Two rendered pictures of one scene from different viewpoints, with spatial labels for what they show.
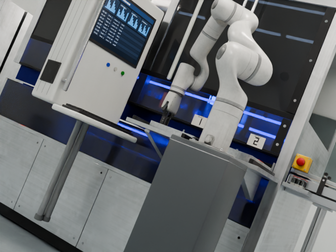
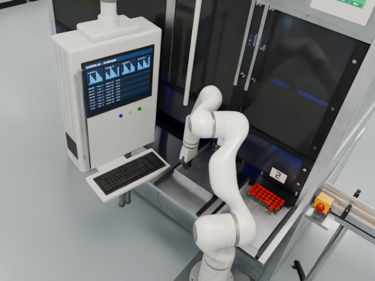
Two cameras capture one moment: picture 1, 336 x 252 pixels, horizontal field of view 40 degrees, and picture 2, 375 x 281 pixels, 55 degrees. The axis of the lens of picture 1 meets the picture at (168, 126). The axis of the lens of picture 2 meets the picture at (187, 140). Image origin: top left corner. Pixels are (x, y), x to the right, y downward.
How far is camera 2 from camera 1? 1.82 m
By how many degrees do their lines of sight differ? 44
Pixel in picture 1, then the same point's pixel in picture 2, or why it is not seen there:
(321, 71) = (344, 124)
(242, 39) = (221, 194)
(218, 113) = (206, 272)
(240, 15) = (222, 134)
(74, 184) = not seen: hidden behind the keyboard
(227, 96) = (211, 264)
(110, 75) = (128, 119)
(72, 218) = (148, 188)
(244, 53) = (217, 241)
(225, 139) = not seen: outside the picture
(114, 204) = not seen: hidden behind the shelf
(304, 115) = (324, 165)
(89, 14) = (76, 102)
